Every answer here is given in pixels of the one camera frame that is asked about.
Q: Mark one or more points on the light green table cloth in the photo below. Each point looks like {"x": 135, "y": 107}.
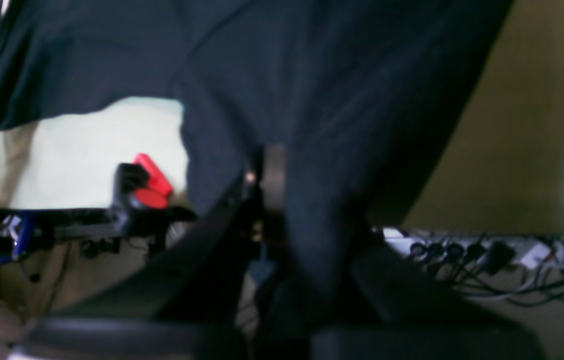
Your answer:
{"x": 503, "y": 169}

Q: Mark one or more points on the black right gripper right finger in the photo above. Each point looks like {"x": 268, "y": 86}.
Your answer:
{"x": 415, "y": 317}

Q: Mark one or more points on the white power strip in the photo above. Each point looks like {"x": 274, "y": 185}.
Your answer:
{"x": 490, "y": 252}

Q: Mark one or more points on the dark navy T-shirt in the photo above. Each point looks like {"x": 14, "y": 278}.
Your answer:
{"x": 361, "y": 93}

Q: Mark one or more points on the blue orange bar clamp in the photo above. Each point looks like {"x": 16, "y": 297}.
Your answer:
{"x": 141, "y": 205}

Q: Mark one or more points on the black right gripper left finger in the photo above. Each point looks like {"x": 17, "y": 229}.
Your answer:
{"x": 182, "y": 305}

